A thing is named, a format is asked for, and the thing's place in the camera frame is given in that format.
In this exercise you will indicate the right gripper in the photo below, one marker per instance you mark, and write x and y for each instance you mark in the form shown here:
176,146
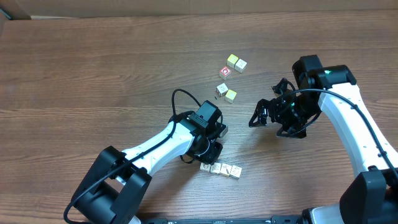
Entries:
277,112

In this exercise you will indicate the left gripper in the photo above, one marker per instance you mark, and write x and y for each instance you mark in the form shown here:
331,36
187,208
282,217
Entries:
212,152

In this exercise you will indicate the acorn picture block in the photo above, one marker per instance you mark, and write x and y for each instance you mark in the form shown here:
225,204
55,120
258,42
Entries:
205,167

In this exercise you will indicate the white W letter block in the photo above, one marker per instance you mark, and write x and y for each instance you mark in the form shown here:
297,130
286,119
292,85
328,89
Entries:
215,168

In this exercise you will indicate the hammer picture block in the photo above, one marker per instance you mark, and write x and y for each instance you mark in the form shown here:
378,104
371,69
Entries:
225,170

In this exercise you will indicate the white block green side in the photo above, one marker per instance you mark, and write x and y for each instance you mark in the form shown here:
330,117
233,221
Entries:
235,172

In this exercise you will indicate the white number two block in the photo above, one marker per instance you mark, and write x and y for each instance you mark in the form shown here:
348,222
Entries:
222,89

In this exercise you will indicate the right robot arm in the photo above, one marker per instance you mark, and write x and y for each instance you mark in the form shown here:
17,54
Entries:
372,196

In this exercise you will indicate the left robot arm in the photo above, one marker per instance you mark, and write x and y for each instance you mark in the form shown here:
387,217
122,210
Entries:
113,188

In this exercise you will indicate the yellow letter C block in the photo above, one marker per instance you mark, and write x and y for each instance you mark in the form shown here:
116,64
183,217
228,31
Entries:
230,96

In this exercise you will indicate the white block far right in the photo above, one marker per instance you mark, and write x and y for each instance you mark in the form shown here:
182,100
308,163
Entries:
240,65

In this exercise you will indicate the red bordered block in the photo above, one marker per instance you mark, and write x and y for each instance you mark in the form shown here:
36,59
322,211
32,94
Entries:
225,72

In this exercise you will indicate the yellow top block far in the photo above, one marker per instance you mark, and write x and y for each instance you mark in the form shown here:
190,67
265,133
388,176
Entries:
231,61

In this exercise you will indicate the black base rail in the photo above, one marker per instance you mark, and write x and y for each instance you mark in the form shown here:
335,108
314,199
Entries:
217,221

